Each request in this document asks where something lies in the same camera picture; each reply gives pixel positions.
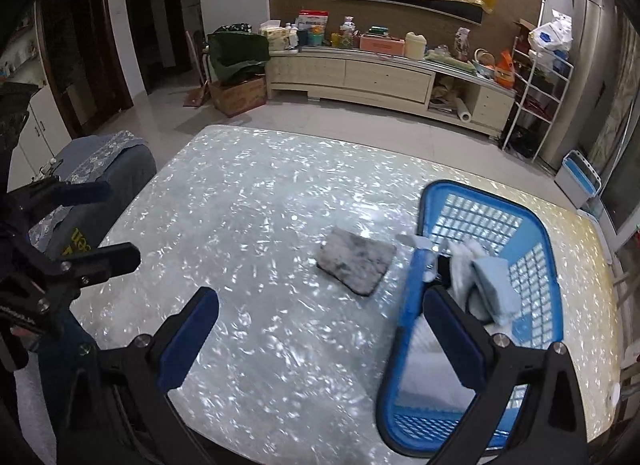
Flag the white plastic bag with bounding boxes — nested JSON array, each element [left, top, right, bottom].
[[529, 10, 573, 53]]

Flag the brown cardboard box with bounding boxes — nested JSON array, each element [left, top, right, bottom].
[[207, 76, 267, 118]]

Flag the stack of tissue packs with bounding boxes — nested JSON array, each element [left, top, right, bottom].
[[260, 20, 297, 52]]

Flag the grey mottled towel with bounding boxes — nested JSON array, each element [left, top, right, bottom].
[[316, 227, 398, 297]]

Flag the grey storage bin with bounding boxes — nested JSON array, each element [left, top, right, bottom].
[[554, 150, 603, 209]]

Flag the pink box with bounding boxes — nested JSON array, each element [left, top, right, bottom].
[[360, 35, 406, 56]]

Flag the orange bag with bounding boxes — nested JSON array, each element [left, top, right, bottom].
[[495, 51, 516, 88]]

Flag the dark wooden door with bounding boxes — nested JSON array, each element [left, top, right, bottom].
[[37, 0, 133, 140]]

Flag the white metal shelf rack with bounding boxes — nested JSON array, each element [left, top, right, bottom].
[[501, 20, 575, 160]]

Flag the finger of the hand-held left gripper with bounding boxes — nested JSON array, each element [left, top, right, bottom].
[[14, 179, 113, 216], [30, 241, 143, 292]]

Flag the red and white box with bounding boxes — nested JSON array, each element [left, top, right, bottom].
[[298, 10, 330, 29]]

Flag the white cabinet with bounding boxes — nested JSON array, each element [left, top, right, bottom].
[[10, 85, 71, 190]]

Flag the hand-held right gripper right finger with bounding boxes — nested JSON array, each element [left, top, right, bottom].
[[424, 285, 589, 465]]

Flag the dark green bag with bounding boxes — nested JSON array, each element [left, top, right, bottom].
[[207, 24, 271, 83]]

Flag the white waffle towel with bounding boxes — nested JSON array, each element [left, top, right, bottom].
[[407, 239, 486, 408]]

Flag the cream TV cabinet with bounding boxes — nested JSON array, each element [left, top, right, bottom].
[[265, 45, 517, 138]]

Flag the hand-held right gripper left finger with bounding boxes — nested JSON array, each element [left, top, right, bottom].
[[55, 287, 221, 465]]

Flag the dark grey garment yellow print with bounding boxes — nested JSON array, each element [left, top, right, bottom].
[[45, 144, 158, 266]]

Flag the grey covered chair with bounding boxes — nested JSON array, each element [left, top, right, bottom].
[[30, 131, 143, 246]]

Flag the white plastic jug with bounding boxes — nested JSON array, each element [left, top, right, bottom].
[[404, 32, 427, 60]]

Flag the blue plastic laundry basket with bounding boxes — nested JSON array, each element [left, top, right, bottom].
[[376, 180, 566, 458]]

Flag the light blue cloth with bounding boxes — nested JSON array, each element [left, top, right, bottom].
[[472, 255, 523, 326]]

